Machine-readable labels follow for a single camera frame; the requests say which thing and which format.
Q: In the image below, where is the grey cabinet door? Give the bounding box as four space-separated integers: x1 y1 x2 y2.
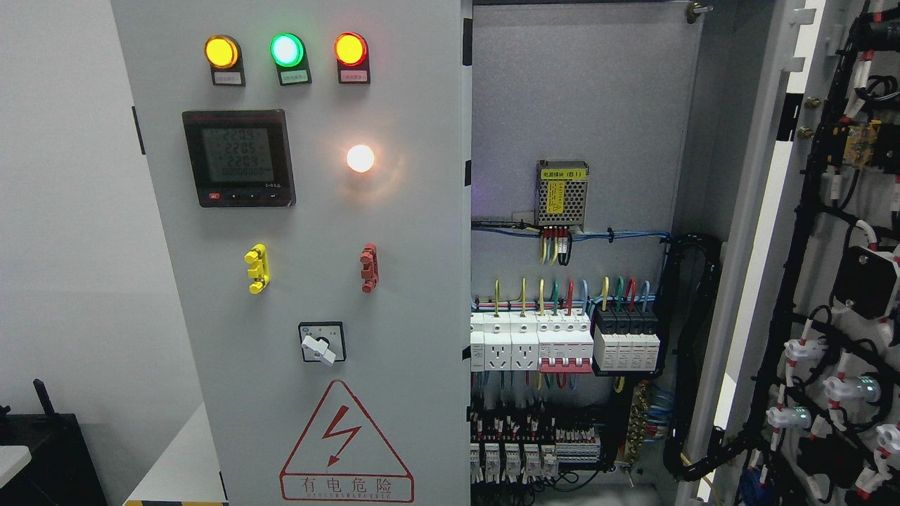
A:
112 1 470 505
716 1 898 505

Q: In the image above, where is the red terminal connector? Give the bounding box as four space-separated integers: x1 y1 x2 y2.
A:
359 242 380 294

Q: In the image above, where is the metal mesh power supply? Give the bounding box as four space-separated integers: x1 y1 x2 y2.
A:
534 160 589 228

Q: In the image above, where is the white glowing lamp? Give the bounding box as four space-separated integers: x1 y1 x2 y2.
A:
346 144 375 174

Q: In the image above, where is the white socket breaker row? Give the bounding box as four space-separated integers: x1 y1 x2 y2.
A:
469 309 594 375

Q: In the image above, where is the yellow terminal connector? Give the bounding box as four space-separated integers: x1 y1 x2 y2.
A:
244 243 271 295

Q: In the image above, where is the black white surge protector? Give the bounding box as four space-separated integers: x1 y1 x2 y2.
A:
591 307 662 377

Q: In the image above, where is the lower relay terminal row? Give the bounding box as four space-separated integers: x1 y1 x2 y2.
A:
468 409 605 486

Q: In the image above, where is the red indicator lamp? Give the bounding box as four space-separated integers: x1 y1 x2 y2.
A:
334 32 372 84

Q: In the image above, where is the black digital power meter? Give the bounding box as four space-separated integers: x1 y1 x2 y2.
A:
182 109 295 208

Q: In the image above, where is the red electric hazard sign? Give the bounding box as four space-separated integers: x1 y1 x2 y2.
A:
279 379 416 504

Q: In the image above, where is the green indicator lamp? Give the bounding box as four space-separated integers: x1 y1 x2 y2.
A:
269 32 311 86

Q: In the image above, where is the yellow indicator lamp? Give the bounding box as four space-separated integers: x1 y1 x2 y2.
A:
205 34 245 86

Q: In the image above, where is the black box at left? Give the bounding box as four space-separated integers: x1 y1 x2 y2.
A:
1 379 107 505

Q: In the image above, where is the white rotary selector switch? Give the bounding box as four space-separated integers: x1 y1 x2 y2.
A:
297 320 347 366

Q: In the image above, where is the black right cable harness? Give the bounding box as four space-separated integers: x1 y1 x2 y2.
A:
661 0 900 506

